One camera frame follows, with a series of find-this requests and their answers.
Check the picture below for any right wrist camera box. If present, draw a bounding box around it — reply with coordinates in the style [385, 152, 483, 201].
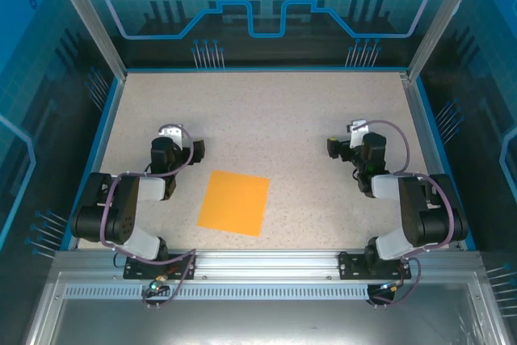
[347, 119, 369, 149]

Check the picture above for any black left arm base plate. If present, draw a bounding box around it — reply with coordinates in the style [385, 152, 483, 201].
[123, 252, 198, 280]

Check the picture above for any brushed metal tray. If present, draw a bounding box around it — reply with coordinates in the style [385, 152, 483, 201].
[23, 271, 508, 345]

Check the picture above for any blue table edge strip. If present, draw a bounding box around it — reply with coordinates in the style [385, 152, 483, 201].
[60, 77, 122, 250]
[416, 77, 478, 251]

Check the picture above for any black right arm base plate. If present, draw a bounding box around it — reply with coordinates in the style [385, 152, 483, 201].
[338, 250, 413, 280]

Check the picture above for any aluminium frame post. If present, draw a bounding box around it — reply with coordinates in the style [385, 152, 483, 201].
[406, 0, 488, 80]
[46, 0, 128, 79]

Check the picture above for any cable connector with green light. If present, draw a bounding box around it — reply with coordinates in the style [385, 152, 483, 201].
[147, 274, 170, 296]

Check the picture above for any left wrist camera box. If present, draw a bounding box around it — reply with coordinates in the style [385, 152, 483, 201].
[158, 124, 183, 140]

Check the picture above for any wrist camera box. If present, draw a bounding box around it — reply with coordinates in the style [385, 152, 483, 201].
[347, 119, 369, 149]
[158, 124, 183, 140]

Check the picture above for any aluminium side rail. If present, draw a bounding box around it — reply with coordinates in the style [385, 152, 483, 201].
[401, 71, 462, 250]

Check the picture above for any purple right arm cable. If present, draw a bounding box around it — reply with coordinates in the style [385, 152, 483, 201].
[351, 119, 457, 308]

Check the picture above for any aluminium base beam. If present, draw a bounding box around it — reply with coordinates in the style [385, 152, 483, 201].
[52, 248, 485, 281]

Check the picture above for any slotted grey cable duct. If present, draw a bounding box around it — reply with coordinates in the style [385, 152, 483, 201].
[64, 284, 371, 299]

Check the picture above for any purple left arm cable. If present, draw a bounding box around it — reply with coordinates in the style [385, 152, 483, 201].
[99, 124, 199, 309]

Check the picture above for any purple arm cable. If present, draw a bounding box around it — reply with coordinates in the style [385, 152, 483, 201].
[99, 124, 199, 309]
[351, 119, 457, 308]

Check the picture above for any cable connector with orange sleeve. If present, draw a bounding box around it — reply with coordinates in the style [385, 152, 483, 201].
[377, 279, 405, 293]

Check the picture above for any orange paper sheet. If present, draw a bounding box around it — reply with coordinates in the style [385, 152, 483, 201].
[196, 170, 271, 238]

